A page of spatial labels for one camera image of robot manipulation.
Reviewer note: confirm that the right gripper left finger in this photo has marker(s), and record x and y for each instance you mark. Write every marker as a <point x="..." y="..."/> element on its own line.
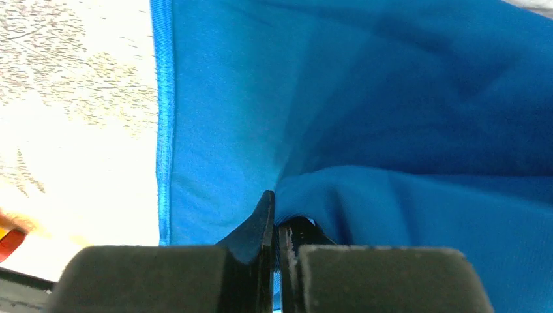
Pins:
<point x="233" y="275"/>

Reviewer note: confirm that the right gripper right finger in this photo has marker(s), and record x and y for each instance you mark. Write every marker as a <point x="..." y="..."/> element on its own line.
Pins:
<point x="318" y="275"/>

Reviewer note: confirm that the blue cloth napkin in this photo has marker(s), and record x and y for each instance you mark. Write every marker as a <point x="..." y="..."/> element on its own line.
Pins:
<point x="388" y="123"/>

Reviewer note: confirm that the blue orange toy car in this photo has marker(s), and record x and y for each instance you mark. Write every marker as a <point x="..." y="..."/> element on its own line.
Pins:
<point x="12" y="236"/>

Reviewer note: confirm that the floral tablecloth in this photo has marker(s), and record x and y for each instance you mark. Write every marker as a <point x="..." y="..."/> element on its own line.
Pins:
<point x="78" y="128"/>

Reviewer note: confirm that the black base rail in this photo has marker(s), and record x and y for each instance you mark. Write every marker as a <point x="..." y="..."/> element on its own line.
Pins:
<point x="23" y="293"/>

